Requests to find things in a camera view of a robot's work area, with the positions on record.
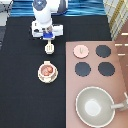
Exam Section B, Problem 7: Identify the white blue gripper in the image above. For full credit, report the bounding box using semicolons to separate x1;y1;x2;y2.
42;31;55;40

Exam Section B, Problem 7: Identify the cream round plate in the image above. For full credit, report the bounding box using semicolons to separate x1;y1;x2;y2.
38;65;58;83

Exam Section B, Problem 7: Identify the pink small pot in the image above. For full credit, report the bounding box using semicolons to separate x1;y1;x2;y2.
38;61;56;82

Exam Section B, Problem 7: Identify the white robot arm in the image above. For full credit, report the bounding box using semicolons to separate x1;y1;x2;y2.
31;0;68;40

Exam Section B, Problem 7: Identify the wooden shelf rack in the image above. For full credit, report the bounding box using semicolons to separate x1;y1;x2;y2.
103;0;128;40

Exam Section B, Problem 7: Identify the pink stove board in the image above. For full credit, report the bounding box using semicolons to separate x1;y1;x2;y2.
66;41;128;128

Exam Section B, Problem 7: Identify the cream slotted spatula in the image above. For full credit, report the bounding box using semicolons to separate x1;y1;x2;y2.
45;41;54;54

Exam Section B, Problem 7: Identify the black table mat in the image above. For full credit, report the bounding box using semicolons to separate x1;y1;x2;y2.
0;16;110;128

